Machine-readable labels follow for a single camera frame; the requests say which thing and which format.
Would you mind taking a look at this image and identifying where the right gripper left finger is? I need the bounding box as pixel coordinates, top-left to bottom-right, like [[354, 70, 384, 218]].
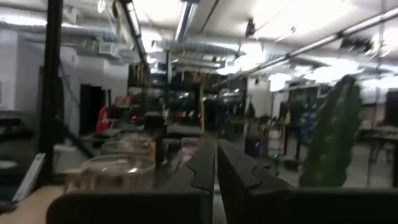
[[46, 141, 216, 224]]

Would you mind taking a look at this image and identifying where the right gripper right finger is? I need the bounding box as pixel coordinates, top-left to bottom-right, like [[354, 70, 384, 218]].
[[217, 139, 398, 224]]

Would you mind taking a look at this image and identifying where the pink ribbed glass candlestick holder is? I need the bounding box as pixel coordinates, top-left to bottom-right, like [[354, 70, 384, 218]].
[[177, 136, 203, 169]]

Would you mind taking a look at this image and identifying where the green cactus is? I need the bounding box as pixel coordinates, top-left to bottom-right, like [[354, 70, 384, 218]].
[[298, 74, 364, 189]]

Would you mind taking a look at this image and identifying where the silver aluminium bar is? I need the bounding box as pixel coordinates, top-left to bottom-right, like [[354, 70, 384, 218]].
[[12, 152, 47, 203]]

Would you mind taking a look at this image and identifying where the black desk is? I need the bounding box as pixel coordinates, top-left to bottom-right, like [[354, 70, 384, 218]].
[[0, 114, 35, 142]]

